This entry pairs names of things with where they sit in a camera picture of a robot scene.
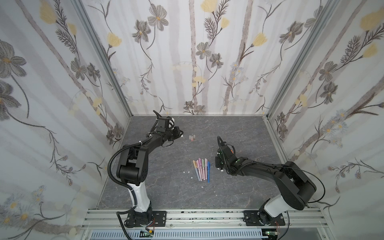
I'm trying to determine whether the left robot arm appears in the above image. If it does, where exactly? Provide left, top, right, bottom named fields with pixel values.
left=116, top=115, right=184, bottom=228

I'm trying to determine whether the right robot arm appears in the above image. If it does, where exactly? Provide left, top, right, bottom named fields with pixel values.
left=215, top=143, right=317, bottom=226

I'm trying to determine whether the pale pink pen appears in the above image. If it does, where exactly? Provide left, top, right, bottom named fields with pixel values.
left=204, top=159, right=208, bottom=181

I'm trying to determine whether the green capped pastel pen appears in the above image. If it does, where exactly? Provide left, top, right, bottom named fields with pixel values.
left=201, top=159, right=207, bottom=181

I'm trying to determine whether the purple capped pastel pen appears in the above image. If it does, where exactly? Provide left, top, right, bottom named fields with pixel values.
left=199, top=158, right=205, bottom=181

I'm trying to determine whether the light pink pastel pen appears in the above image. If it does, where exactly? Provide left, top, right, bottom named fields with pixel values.
left=196, top=160, right=202, bottom=181

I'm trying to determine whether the yellow capped blue pen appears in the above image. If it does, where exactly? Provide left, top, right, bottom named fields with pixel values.
left=193, top=160, right=201, bottom=181

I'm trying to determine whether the right green circuit board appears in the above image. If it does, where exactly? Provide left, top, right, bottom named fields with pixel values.
left=262, top=230, right=279, bottom=240

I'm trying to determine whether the green circuit board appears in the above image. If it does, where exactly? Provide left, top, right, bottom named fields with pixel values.
left=139, top=230, right=154, bottom=238
left=262, top=230, right=279, bottom=240

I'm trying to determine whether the left green circuit board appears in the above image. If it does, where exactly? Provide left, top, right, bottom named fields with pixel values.
left=139, top=230, right=154, bottom=238

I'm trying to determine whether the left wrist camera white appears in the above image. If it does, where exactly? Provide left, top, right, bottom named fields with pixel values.
left=168, top=117, right=175, bottom=128

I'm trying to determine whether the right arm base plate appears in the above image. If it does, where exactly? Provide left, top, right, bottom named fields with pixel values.
left=243, top=210, right=286, bottom=227

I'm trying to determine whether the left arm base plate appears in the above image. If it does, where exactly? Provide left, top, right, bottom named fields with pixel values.
left=124, top=211, right=167, bottom=228

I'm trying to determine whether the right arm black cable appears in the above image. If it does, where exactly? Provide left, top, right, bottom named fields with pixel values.
left=277, top=167, right=326, bottom=240

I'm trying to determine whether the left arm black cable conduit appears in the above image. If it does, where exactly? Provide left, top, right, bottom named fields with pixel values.
left=107, top=139, right=154, bottom=240

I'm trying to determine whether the aluminium frame rail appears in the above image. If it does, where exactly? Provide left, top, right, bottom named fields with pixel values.
left=81, top=208, right=329, bottom=230

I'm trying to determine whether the white slotted cable duct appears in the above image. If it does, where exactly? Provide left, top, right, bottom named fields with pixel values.
left=89, top=229, right=269, bottom=240

